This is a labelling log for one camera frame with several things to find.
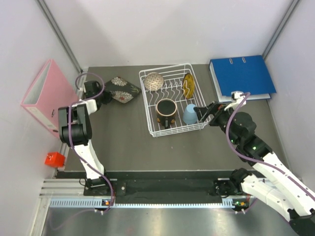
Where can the red box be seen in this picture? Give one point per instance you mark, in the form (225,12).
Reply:
(54,159)

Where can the black orange patterned mug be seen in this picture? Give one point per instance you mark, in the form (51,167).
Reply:
(166,110)

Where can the aluminium frame rail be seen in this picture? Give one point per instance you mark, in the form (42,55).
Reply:
(65,188)

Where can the pink ring binder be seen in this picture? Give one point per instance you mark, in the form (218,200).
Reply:
(49,91)

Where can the beige patterned bowl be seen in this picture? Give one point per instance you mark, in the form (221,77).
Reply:
(153,81)

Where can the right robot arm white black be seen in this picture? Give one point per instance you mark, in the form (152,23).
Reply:
(287,195)

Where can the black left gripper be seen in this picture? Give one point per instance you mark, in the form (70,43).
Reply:
(108,95)

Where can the black floral square plate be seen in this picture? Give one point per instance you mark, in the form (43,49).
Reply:
(122,90)

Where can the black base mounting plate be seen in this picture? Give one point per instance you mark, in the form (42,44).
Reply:
(212,183)

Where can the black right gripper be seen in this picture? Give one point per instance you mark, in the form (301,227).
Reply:
(214,108)

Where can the grey slotted cable duct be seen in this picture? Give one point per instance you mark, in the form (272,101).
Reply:
(103,203)

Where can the light blue plastic cup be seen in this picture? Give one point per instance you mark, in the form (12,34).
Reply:
(190,116)

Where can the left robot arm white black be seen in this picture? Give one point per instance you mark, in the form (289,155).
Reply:
(75,130)

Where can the blue ring binder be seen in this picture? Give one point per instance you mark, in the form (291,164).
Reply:
(244,74)

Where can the white wire dish rack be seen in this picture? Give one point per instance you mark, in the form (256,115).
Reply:
(169,94)

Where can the yellow round plate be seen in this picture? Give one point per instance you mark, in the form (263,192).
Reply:
(188,86)

